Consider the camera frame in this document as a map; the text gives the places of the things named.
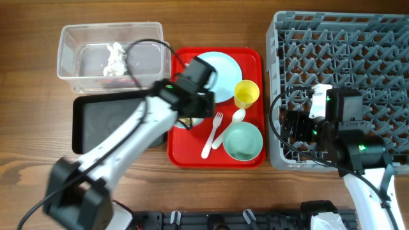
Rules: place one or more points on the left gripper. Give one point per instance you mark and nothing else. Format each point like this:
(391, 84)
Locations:
(209, 110)

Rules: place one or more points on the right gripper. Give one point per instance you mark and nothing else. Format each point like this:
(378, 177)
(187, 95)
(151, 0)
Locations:
(298, 124)

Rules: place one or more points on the light blue bowl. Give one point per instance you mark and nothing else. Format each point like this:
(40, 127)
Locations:
(188, 122)

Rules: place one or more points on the white plastic fork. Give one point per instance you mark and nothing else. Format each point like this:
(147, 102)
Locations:
(215, 124)

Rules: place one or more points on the light blue plate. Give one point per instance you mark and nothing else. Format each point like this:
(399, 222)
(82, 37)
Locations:
(228, 74)

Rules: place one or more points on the white plastic spoon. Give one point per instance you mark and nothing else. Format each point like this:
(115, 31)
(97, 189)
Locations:
(237, 117)

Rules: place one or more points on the yellow plastic cup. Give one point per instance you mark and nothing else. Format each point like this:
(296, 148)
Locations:
(245, 94)

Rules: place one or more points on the mint green bowl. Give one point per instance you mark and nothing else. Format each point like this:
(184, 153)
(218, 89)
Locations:
(243, 141)

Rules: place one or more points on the red snack wrapper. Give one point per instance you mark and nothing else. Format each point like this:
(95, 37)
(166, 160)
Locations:
(115, 82)

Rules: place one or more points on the white tissue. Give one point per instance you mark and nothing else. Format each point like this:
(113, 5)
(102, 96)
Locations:
(116, 62)

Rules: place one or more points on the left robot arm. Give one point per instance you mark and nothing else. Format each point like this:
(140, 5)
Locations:
(79, 194)

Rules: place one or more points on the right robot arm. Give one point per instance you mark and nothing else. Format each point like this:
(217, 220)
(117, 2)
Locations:
(366, 168)

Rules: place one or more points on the grey dishwasher rack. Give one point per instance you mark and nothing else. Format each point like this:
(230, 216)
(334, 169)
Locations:
(367, 52)

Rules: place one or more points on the red serving tray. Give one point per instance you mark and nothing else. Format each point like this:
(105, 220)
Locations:
(184, 147)

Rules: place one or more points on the black plastic tray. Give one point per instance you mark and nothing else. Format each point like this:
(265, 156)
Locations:
(95, 117)

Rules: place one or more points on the clear plastic bin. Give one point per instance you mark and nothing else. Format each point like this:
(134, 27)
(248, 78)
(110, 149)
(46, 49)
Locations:
(83, 55)

